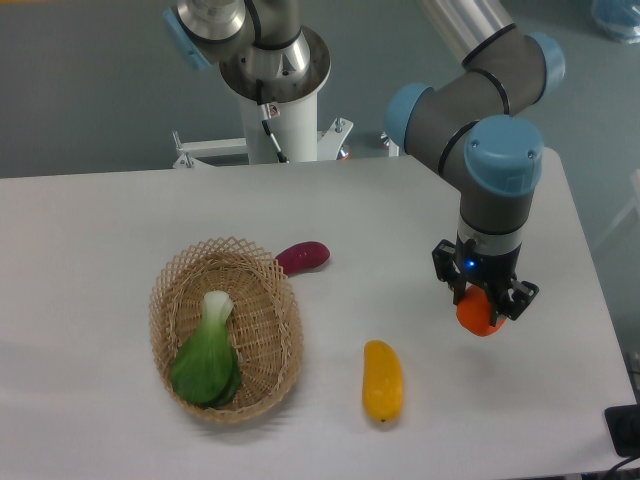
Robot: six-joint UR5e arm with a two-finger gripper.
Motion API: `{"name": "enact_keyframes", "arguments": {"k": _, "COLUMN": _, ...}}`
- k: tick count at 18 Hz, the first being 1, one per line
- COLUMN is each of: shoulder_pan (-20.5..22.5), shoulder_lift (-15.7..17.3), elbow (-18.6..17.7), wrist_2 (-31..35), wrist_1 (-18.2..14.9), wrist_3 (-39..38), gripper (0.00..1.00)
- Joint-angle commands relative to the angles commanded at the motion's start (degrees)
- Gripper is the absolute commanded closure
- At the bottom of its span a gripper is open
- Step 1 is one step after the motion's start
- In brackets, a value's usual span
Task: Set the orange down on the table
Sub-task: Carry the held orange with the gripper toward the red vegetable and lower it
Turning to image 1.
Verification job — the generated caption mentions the woven bamboo basket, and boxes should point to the woven bamboo basket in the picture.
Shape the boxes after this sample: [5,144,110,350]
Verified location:
[149,237,304,425]

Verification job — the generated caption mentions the green bok choy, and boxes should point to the green bok choy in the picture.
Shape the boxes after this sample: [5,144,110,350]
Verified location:
[171,291,241,407]

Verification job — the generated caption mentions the blue object top right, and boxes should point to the blue object top right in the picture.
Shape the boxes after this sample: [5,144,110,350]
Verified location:
[591,0,639,45]

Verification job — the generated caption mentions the black device at edge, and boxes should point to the black device at edge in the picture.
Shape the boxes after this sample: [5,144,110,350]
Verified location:
[604,404,639,457]

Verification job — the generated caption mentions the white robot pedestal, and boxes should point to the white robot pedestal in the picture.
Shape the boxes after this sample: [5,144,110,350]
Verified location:
[171,25,401,169]

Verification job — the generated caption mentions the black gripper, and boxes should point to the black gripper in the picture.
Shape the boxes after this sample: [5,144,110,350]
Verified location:
[432,237,540,327]

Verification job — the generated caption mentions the yellow mango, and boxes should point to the yellow mango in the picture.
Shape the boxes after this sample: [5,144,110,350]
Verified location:
[362,340,404,423]

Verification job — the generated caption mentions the purple sweet potato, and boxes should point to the purple sweet potato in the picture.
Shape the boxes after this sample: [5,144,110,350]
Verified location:
[275,241,330,276]

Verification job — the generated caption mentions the orange fruit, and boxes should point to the orange fruit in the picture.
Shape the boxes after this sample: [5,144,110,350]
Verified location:
[456,285,505,337]

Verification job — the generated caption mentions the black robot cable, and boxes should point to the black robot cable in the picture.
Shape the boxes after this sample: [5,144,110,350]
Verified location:
[255,78,290,164]

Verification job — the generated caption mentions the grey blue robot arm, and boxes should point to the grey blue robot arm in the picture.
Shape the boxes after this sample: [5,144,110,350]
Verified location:
[163,1,565,327]

